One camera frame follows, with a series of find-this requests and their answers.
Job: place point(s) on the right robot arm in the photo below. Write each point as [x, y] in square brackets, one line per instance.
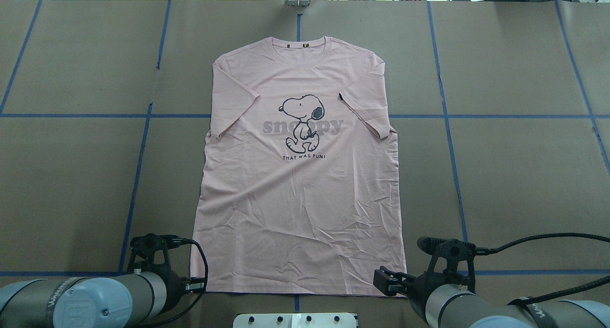
[444, 295]

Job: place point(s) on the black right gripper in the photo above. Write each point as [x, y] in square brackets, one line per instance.
[417, 286]

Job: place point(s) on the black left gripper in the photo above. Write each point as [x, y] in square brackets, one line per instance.
[175, 284]

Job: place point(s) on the pink snoopy t-shirt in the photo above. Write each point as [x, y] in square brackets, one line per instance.
[300, 188]

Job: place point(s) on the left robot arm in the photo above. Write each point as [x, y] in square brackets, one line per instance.
[149, 288]

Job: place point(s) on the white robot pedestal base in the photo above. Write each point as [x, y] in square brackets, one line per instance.
[297, 320]

